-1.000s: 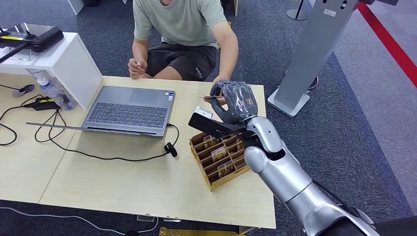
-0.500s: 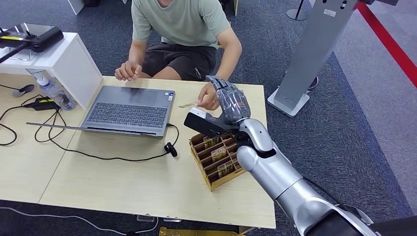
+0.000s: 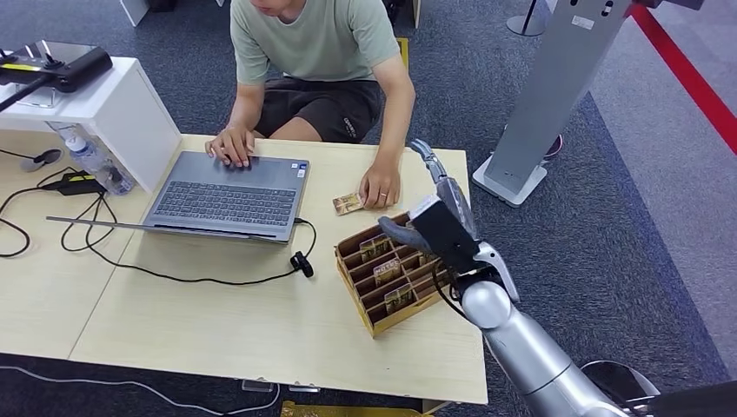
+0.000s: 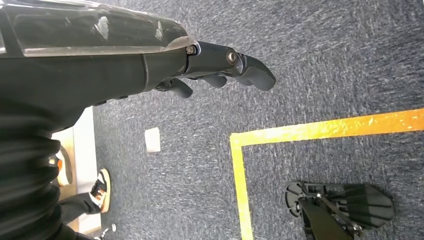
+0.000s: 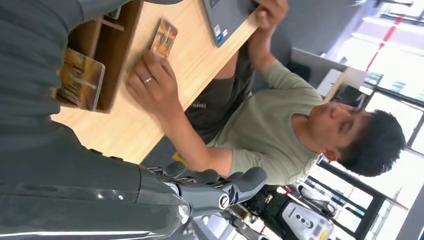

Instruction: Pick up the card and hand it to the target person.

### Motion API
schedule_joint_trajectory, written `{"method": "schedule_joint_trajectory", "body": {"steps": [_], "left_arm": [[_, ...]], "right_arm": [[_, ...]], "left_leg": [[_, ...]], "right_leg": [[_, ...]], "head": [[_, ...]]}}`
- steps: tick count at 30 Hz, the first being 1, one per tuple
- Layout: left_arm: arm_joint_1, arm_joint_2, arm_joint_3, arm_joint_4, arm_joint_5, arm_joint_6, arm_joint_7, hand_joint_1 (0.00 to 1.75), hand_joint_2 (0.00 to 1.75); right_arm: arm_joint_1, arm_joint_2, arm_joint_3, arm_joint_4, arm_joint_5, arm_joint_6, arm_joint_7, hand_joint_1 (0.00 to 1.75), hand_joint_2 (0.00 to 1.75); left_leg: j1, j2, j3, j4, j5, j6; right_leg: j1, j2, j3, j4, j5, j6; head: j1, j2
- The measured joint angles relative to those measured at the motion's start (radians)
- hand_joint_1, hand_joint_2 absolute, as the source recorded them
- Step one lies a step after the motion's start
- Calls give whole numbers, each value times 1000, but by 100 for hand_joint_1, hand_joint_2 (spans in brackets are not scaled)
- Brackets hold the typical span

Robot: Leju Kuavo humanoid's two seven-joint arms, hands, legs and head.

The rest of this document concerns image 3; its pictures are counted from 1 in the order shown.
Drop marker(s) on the person's left hand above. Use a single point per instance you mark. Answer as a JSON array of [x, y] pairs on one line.
[[380, 187]]

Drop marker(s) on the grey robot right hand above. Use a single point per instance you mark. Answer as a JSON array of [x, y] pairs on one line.
[[455, 193]]

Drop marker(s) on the person's right hand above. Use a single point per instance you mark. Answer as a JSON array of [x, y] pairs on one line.
[[233, 147]]

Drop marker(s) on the gold printed card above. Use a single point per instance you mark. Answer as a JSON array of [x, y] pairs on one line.
[[387, 271], [427, 259], [398, 298], [374, 247], [348, 204]]

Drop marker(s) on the person's left forearm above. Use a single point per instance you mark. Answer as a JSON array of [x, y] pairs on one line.
[[397, 115]]

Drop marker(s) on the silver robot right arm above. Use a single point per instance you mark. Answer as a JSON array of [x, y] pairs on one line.
[[535, 357]]

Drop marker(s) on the cardboard card holder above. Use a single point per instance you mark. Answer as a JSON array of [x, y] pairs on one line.
[[360, 299]]

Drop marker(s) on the person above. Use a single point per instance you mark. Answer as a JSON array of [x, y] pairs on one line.
[[322, 40]]

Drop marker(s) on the grey laptop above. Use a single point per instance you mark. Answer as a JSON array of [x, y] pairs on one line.
[[230, 195]]

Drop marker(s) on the white box shelf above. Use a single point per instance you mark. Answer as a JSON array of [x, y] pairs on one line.
[[121, 109]]

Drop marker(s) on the clear plastic water bottle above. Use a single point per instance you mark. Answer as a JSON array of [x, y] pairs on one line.
[[101, 167]]

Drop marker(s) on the grey kiosk stand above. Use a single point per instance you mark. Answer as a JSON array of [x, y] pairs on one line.
[[553, 86]]

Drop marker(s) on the black power adapter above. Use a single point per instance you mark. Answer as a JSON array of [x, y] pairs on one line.
[[75, 185]]

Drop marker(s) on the white furniture panel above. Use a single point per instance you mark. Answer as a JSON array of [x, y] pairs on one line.
[[133, 8]]

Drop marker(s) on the black device with yellow stripe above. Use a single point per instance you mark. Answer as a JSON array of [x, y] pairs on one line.
[[75, 69]]

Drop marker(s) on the stanchion pole with round base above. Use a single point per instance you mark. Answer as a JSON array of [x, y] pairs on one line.
[[525, 26]]

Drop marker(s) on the clear acrylic stand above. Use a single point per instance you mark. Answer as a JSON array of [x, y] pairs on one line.
[[40, 99]]

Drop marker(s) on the black rod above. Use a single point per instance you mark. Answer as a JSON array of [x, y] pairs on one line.
[[23, 92]]

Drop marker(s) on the yellow object under desk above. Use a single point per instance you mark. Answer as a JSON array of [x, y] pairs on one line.
[[345, 411]]

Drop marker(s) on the dark round robot body part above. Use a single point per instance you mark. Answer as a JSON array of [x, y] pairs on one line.
[[624, 380]]

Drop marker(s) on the red barrier belt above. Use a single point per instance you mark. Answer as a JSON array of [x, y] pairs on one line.
[[685, 75]]

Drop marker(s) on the dark robot body bar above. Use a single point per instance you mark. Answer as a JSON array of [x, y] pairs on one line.
[[691, 400]]

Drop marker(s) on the wrist camera with black bracket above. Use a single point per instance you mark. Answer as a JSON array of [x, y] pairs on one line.
[[446, 236]]

